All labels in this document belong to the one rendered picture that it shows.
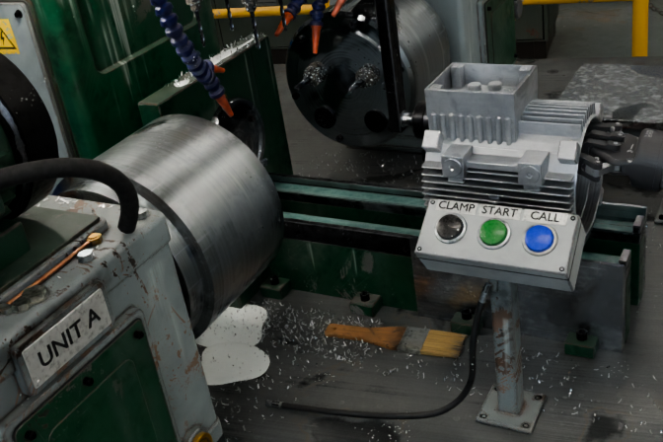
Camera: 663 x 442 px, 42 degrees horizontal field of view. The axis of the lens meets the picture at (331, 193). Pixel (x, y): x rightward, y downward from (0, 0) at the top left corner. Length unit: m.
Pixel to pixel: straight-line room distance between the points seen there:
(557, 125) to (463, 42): 0.56
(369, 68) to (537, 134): 0.42
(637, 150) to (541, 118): 0.12
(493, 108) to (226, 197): 0.35
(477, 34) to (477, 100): 0.59
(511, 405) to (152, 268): 0.47
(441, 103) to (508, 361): 0.34
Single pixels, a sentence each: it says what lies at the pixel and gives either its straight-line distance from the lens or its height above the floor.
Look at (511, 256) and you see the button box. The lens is 0.94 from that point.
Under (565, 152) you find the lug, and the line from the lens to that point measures 1.09.
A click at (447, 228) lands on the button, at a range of 0.96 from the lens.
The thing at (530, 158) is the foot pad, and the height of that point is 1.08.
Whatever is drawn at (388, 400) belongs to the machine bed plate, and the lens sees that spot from 1.16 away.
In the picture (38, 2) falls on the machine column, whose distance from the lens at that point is 1.29.
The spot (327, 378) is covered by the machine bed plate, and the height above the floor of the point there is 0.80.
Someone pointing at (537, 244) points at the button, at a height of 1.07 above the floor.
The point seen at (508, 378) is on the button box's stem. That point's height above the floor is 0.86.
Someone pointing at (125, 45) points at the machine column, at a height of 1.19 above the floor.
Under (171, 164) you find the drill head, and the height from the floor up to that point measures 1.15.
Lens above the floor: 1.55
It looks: 27 degrees down
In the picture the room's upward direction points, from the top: 9 degrees counter-clockwise
